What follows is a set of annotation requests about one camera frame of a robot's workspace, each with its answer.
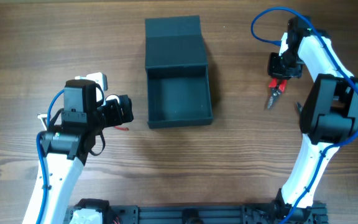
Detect red handled cutters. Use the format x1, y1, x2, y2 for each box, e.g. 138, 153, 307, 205
266, 78, 288, 110

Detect orange black pliers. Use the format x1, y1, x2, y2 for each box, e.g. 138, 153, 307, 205
296, 102, 303, 113

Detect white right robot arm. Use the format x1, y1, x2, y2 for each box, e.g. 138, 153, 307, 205
267, 16, 358, 222

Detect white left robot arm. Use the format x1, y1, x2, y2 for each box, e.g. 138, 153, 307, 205
23, 80, 134, 223

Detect dark green open box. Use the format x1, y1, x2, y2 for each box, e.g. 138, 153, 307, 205
145, 16, 213, 129

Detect left arm white wrist camera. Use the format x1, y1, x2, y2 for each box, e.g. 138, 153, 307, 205
75, 72, 108, 91

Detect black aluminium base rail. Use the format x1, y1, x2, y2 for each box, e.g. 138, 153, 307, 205
63, 198, 328, 224

